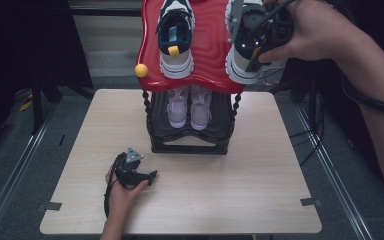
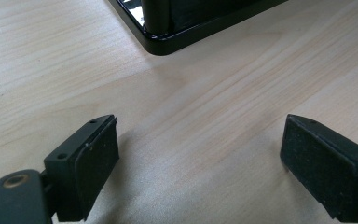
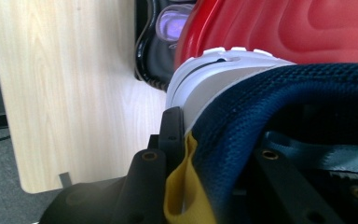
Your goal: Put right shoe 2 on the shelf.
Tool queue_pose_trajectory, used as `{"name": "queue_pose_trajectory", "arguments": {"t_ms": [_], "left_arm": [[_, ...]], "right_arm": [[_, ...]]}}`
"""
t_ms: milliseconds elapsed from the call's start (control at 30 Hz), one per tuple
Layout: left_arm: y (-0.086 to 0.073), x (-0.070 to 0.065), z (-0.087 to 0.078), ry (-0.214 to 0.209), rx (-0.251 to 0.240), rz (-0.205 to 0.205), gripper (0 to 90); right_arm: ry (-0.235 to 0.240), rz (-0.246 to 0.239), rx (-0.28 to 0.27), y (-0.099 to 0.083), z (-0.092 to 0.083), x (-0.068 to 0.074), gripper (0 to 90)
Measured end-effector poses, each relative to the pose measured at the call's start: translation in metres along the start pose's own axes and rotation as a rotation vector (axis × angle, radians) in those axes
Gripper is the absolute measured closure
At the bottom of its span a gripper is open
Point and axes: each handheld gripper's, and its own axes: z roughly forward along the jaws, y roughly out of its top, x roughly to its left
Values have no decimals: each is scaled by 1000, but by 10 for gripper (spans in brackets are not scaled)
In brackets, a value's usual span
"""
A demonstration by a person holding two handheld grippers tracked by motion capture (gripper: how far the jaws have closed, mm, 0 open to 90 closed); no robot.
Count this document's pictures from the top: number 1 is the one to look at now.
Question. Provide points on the grey tape piece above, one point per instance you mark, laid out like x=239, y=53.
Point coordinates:
x=53, y=206
x=310, y=202

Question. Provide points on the red and black shoe rack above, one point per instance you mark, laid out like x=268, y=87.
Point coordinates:
x=210, y=50

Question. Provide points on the dark curtain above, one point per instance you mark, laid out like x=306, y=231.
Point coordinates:
x=313, y=86

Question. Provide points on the metal floor rail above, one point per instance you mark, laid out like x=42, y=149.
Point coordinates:
x=16, y=173
x=333, y=173

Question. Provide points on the person's left hand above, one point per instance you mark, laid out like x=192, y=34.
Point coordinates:
x=120, y=200

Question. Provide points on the black horizontal bar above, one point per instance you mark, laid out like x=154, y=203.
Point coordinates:
x=106, y=12

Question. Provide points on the white and navy sneaker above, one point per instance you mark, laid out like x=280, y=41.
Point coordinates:
x=238, y=66
x=176, y=63

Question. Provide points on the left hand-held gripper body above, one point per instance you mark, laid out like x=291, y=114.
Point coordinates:
x=128, y=173

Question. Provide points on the yellow strip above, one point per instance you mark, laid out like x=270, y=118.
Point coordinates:
x=25, y=106

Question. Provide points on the person's right hand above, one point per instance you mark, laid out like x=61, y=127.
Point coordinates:
x=313, y=33

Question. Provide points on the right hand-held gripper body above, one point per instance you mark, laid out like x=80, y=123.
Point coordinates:
x=260, y=26

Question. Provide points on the black stand leg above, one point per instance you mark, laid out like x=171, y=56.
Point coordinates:
x=37, y=106

